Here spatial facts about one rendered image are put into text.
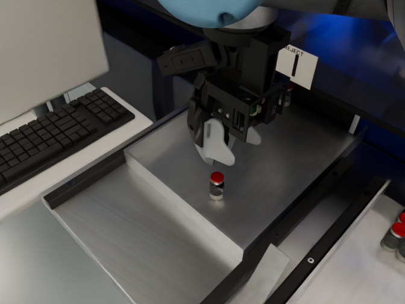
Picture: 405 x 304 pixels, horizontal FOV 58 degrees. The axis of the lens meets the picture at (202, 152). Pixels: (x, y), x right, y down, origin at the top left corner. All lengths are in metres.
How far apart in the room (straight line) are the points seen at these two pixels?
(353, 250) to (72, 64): 0.71
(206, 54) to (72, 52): 0.57
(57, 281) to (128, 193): 1.01
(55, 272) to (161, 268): 1.10
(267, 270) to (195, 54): 0.28
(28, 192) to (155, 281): 0.34
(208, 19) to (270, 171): 0.44
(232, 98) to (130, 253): 0.28
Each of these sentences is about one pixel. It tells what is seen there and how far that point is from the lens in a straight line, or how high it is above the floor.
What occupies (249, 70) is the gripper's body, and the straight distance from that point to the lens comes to 0.37.
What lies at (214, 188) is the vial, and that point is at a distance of 0.56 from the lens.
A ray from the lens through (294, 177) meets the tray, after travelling 0.63.
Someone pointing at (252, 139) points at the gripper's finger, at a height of 1.01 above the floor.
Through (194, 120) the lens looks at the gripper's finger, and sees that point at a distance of 0.42.
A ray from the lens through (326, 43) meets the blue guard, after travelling 0.58.
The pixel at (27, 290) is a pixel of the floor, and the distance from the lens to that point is 1.61.
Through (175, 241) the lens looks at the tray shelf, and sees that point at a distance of 0.54.
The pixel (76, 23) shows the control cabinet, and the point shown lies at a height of 0.96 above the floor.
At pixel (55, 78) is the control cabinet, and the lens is 0.93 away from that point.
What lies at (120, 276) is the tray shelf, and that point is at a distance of 0.53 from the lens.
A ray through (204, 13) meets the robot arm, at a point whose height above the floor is 1.26.
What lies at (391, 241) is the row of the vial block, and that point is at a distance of 0.57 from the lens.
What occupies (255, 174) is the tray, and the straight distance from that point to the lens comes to 0.62.
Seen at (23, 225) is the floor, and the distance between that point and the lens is 1.77.
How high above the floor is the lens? 1.35
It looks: 46 degrees down
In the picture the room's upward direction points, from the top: straight up
